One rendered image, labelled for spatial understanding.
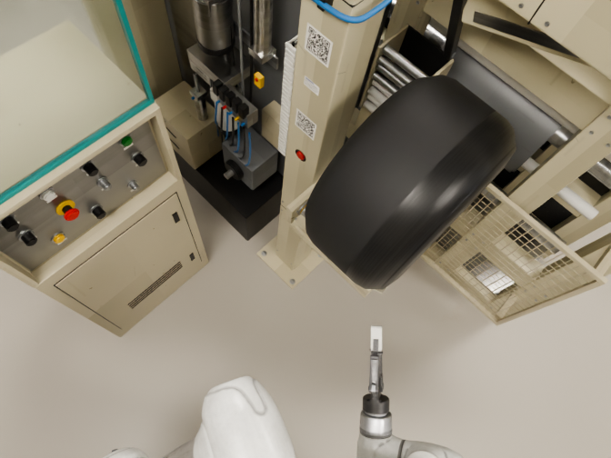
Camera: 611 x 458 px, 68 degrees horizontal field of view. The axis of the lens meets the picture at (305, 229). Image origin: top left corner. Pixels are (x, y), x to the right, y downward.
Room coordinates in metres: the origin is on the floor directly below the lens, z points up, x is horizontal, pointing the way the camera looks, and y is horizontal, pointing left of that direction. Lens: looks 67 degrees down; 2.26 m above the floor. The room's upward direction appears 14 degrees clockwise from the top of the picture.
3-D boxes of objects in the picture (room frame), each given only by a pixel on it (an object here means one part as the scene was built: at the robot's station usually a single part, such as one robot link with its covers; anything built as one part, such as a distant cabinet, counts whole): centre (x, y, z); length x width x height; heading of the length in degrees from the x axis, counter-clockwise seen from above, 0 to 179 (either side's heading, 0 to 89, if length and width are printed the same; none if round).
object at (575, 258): (0.85, -0.56, 0.65); 0.90 x 0.02 x 0.70; 58
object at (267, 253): (0.81, 0.03, 0.01); 0.27 x 0.27 x 0.02; 58
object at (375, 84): (1.13, -0.21, 1.05); 0.20 x 0.15 x 0.30; 58
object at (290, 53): (0.83, 0.12, 1.19); 0.05 x 0.04 x 0.48; 148
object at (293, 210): (0.78, -0.04, 0.90); 0.40 x 0.03 x 0.10; 148
